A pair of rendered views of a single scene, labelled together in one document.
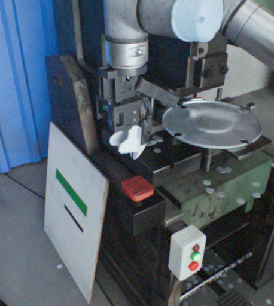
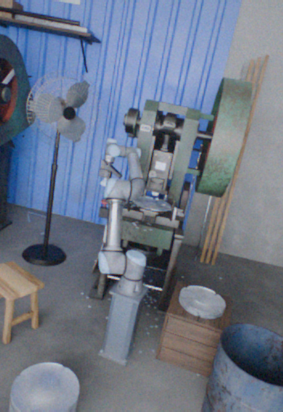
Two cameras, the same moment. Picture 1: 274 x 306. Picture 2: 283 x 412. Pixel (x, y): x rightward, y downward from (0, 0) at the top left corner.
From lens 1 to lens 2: 2.01 m
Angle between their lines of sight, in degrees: 37
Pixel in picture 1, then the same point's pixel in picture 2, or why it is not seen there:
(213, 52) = (160, 178)
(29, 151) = not seen: hidden behind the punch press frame
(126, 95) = (105, 168)
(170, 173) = (128, 213)
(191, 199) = (125, 221)
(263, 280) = (163, 311)
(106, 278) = not seen: hidden behind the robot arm
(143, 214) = (102, 210)
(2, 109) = not seen: hidden behind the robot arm
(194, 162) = (139, 215)
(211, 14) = (113, 150)
